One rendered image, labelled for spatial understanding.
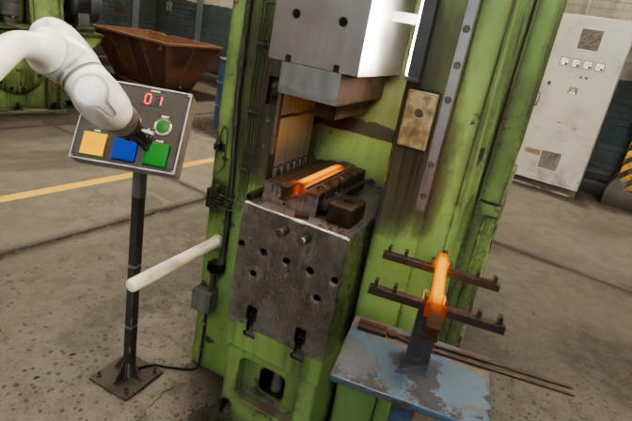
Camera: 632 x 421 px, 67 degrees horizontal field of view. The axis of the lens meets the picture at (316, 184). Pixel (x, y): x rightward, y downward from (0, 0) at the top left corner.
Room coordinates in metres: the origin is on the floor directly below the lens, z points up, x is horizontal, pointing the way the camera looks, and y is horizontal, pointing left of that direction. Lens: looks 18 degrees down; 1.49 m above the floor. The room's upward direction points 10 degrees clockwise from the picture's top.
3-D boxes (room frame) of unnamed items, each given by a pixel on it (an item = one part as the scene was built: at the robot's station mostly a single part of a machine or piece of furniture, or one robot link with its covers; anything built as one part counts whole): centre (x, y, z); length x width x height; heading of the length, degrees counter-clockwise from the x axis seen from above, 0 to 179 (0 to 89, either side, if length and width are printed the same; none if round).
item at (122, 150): (1.46, 0.62, 1.01); 0.07 x 0.05 x 0.07; 92
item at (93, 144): (1.46, 0.72, 1.01); 0.07 x 0.05 x 0.07; 92
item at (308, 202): (1.64, -0.01, 0.96); 0.42 x 0.20 x 0.09; 157
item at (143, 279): (1.50, 0.43, 0.62); 0.44 x 0.05 x 0.05; 157
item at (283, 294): (1.63, -0.06, 0.69); 0.56 x 0.38 x 0.45; 157
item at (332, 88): (1.64, -0.01, 1.32); 0.42 x 0.20 x 0.10; 157
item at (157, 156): (1.47, 0.52, 1.01); 0.07 x 0.05 x 0.07; 92
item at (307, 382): (1.63, -0.06, 0.23); 0.55 x 0.37 x 0.47; 157
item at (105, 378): (1.59, 0.62, 0.05); 0.22 x 0.22 x 0.09; 67
